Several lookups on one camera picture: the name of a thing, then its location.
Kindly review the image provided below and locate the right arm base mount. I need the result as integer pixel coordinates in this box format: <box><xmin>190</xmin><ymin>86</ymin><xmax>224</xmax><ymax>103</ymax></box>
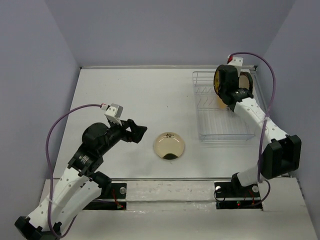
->
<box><xmin>213</xmin><ymin>181</ymin><xmax>263</xmax><ymax>210</ymax></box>

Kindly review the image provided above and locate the yellow patterned black-rim plate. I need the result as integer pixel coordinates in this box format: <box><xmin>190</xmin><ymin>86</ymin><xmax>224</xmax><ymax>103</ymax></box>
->
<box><xmin>213</xmin><ymin>66</ymin><xmax>220</xmax><ymax>96</ymax></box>

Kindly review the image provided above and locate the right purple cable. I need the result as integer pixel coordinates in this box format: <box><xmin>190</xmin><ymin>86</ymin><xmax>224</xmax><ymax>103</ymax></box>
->
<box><xmin>231</xmin><ymin>51</ymin><xmax>277</xmax><ymax>208</ymax></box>

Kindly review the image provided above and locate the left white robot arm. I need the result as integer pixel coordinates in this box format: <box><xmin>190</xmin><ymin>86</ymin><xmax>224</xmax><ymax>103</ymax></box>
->
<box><xmin>14</xmin><ymin>119</ymin><xmax>147</xmax><ymax>240</ymax></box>

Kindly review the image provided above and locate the cream plate black mark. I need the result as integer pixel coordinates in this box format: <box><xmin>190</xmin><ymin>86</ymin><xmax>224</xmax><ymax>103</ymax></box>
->
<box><xmin>153</xmin><ymin>132</ymin><xmax>186</xmax><ymax>161</ymax></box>

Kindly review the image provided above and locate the orange round plate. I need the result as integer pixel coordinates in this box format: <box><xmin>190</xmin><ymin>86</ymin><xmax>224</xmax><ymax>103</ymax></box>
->
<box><xmin>217</xmin><ymin>96</ymin><xmax>228</xmax><ymax>110</ymax></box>

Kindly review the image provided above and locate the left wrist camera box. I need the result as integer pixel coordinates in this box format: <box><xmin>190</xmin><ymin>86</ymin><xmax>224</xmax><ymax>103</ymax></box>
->
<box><xmin>104</xmin><ymin>103</ymin><xmax>124</xmax><ymax>126</ymax></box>

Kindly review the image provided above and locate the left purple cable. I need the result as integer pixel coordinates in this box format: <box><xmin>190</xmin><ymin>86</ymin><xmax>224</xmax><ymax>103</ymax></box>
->
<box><xmin>45</xmin><ymin>103</ymin><xmax>106</xmax><ymax>238</ymax></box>

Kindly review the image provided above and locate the red rim white plate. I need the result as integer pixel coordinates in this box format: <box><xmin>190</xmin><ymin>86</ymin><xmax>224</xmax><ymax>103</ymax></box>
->
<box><xmin>239</xmin><ymin>71</ymin><xmax>254</xmax><ymax>93</ymax></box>

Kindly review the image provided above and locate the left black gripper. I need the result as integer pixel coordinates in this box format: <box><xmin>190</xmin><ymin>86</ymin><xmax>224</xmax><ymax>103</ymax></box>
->
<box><xmin>99</xmin><ymin>116</ymin><xmax>147</xmax><ymax>155</ymax></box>

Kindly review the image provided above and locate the purple cable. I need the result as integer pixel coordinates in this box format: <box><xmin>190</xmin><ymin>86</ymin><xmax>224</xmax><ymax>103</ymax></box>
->
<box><xmin>45</xmin><ymin>103</ymin><xmax>106</xmax><ymax>238</ymax></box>
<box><xmin>231</xmin><ymin>51</ymin><xmax>277</xmax><ymax>208</ymax></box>

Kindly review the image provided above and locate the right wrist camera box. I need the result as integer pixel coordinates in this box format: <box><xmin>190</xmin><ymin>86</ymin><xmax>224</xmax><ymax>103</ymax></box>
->
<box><xmin>227</xmin><ymin>55</ymin><xmax>244</xmax><ymax>72</ymax></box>

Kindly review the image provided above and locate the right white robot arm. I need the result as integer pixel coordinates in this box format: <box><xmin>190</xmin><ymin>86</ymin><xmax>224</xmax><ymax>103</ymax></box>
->
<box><xmin>213</xmin><ymin>64</ymin><xmax>302</xmax><ymax>196</ymax></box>

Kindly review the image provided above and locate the white wire dish rack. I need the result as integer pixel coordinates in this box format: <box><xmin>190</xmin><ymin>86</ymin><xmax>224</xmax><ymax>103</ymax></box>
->
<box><xmin>192</xmin><ymin>70</ymin><xmax>255</xmax><ymax>143</ymax></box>

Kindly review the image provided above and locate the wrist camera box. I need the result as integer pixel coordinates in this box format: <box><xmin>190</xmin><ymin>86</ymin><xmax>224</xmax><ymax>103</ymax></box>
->
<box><xmin>104</xmin><ymin>103</ymin><xmax>124</xmax><ymax>126</ymax></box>
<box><xmin>227</xmin><ymin>55</ymin><xmax>244</xmax><ymax>72</ymax></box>

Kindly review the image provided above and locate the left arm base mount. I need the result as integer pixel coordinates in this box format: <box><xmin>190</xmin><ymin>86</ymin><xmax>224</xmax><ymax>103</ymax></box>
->
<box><xmin>84</xmin><ymin>181</ymin><xmax>127</xmax><ymax>211</ymax></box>

